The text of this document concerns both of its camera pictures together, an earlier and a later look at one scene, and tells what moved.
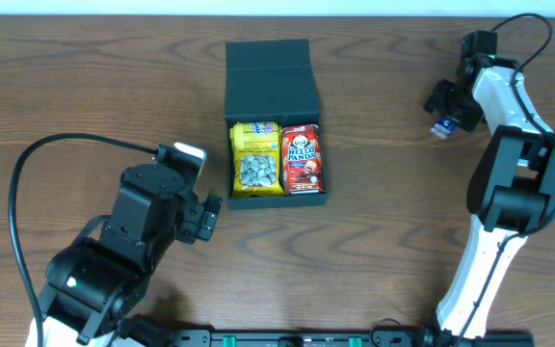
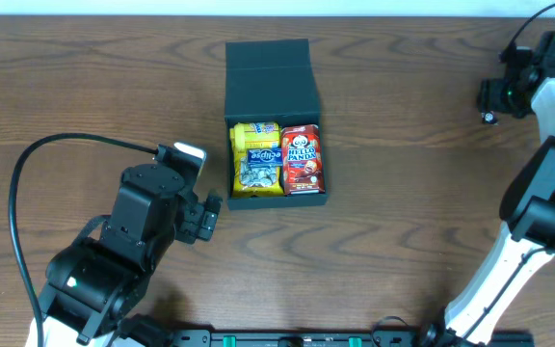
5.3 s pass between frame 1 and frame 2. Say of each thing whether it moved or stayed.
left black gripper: stayed
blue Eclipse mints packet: moved
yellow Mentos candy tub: stayed
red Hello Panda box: stayed
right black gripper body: moved
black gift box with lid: stayed
